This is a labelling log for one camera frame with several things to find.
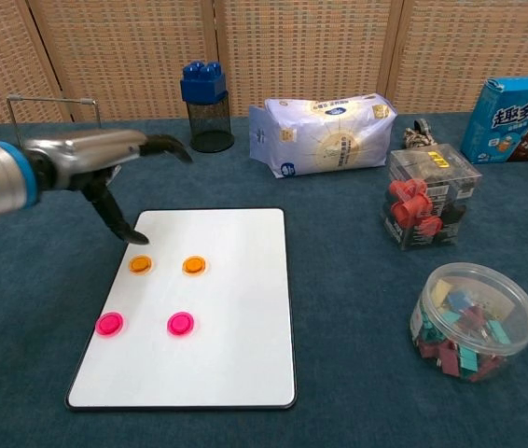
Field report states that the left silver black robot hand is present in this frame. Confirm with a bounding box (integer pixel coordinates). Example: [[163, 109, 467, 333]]
[[23, 129, 194, 246]]

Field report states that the orange button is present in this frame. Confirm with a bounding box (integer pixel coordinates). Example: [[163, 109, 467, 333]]
[[181, 255, 210, 277], [127, 255, 155, 276]]

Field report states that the pink button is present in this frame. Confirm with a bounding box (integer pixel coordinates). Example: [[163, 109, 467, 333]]
[[166, 310, 196, 337], [95, 311, 125, 339]]

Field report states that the white magnetic board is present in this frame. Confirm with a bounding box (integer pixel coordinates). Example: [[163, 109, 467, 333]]
[[64, 207, 298, 412]]

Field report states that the black mesh pen holder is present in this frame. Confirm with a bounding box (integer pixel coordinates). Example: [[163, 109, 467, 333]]
[[188, 91, 236, 154]]

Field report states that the blue toy building block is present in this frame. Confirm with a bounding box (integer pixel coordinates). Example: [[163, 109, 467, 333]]
[[179, 61, 227, 103]]

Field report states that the woven bamboo folding screen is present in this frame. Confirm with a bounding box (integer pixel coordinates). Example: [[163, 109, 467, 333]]
[[0, 0, 528, 127]]

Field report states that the white tissue pack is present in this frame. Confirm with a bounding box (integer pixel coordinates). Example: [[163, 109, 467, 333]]
[[248, 92, 398, 180]]

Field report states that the blue felt table cover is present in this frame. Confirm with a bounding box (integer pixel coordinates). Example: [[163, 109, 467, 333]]
[[0, 111, 528, 448]]

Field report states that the clear box of red clips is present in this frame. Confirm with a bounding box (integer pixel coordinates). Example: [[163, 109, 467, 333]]
[[380, 143, 483, 253]]

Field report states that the round tub of binder clips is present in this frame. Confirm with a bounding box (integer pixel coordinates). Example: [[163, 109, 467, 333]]
[[409, 261, 528, 384]]

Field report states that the blue cookie box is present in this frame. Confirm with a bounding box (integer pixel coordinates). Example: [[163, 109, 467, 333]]
[[459, 75, 528, 165]]

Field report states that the metal wire book stand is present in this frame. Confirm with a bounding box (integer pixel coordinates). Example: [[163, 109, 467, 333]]
[[6, 94, 103, 144]]

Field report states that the braided rope bundle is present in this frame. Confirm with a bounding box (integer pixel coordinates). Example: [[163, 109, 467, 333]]
[[402, 119, 438, 151]]

